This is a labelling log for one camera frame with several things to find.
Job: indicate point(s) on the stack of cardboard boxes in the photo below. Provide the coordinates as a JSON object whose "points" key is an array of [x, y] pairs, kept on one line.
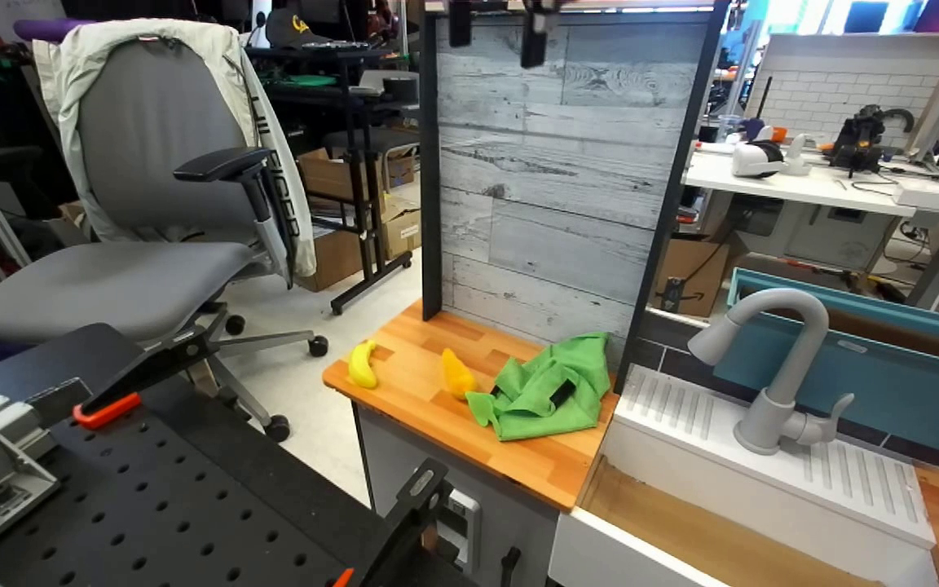
{"points": [[339, 244]]}

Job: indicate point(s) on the white flat box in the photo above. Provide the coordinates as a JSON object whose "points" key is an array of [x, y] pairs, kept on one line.
{"points": [[934, 196]]}

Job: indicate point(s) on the blue bin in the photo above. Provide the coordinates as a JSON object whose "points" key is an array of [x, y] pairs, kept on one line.
{"points": [[885, 383]]}

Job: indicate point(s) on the black cap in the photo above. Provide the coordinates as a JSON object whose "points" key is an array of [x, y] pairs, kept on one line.
{"points": [[290, 28]]}

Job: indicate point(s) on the cardboard box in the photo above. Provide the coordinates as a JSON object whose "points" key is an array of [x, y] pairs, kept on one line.
{"points": [[689, 273]]}

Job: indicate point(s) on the toy kitchen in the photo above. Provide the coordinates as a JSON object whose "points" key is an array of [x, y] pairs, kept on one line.
{"points": [[551, 204]]}

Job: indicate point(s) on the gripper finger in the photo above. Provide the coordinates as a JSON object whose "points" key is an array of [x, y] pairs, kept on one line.
{"points": [[533, 41]]}

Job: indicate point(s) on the grey office chair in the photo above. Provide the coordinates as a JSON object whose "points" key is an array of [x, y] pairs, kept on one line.
{"points": [[152, 204]]}

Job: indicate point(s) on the grey toy tap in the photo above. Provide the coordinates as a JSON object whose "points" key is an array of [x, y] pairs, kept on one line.
{"points": [[787, 383]]}

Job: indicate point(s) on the white tile board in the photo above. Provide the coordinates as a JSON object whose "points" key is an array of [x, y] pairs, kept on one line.
{"points": [[836, 81]]}

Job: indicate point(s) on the black device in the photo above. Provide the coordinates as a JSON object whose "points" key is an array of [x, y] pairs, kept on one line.
{"points": [[861, 139]]}

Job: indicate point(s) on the black clamp with orange tip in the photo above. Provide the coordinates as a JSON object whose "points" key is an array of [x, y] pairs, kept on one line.
{"points": [[152, 367], [404, 522]]}

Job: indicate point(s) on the white desk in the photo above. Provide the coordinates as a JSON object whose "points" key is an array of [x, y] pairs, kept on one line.
{"points": [[820, 191]]}

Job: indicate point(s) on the white headset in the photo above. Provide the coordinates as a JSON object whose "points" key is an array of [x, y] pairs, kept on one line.
{"points": [[756, 159]]}

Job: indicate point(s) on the green cloth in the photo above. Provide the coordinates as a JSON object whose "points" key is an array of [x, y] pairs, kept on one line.
{"points": [[535, 391]]}

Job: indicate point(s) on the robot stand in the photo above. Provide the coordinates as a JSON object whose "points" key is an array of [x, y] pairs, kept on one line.
{"points": [[160, 489]]}

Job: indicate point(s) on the yellow toy banana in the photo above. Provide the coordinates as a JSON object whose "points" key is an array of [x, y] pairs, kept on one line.
{"points": [[362, 367]]}

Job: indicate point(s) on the yellow toy pepper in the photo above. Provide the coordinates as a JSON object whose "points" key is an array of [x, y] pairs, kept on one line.
{"points": [[456, 375]]}

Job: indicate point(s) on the beige jacket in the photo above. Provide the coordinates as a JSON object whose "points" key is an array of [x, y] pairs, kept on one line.
{"points": [[78, 65]]}

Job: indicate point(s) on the white toy sink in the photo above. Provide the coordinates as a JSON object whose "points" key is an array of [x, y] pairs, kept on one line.
{"points": [[763, 505]]}

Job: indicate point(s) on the black rolling table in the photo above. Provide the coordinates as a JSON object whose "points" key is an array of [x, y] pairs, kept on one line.
{"points": [[355, 98]]}

